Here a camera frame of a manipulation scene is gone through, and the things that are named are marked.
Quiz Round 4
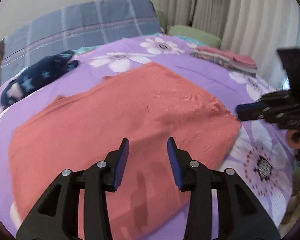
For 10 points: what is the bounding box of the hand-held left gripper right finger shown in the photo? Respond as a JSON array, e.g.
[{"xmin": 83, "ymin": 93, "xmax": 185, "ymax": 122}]
[{"xmin": 167, "ymin": 137, "xmax": 281, "ymax": 240}]

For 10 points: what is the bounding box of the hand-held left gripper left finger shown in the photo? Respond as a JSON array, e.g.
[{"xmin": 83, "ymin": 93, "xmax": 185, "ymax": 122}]
[{"xmin": 16, "ymin": 138, "xmax": 130, "ymax": 240}]

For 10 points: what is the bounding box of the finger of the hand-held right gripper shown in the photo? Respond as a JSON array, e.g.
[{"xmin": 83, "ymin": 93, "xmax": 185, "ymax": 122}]
[
  {"xmin": 276, "ymin": 47, "xmax": 300, "ymax": 98},
  {"xmin": 236, "ymin": 97, "xmax": 272, "ymax": 122}
]

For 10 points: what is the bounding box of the pink knit sweater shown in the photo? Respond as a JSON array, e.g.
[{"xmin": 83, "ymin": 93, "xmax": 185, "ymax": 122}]
[{"xmin": 7, "ymin": 62, "xmax": 242, "ymax": 240}]

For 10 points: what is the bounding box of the stack of folded clothes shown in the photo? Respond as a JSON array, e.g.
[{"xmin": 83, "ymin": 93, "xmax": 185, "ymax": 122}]
[{"xmin": 189, "ymin": 45, "xmax": 258, "ymax": 77}]

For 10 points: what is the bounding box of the purple floral bedsheet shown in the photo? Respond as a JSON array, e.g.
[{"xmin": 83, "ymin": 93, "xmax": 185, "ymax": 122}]
[{"xmin": 0, "ymin": 34, "xmax": 300, "ymax": 240}]

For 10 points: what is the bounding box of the beige pleated curtain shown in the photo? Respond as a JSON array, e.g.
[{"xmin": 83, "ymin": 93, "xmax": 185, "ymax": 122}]
[{"xmin": 157, "ymin": 0, "xmax": 300, "ymax": 91}]

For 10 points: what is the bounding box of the green pillow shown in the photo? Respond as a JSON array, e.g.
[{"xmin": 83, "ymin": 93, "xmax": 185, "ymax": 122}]
[{"xmin": 167, "ymin": 25, "xmax": 222, "ymax": 48}]

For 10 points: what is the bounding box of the navy star print blanket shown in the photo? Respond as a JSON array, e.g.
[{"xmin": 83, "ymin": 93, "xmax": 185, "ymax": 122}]
[{"xmin": 0, "ymin": 50, "xmax": 79, "ymax": 108}]

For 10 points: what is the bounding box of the blue plaid pillow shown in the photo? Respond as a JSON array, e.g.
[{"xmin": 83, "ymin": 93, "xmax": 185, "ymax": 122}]
[{"xmin": 0, "ymin": 0, "xmax": 165, "ymax": 81}]

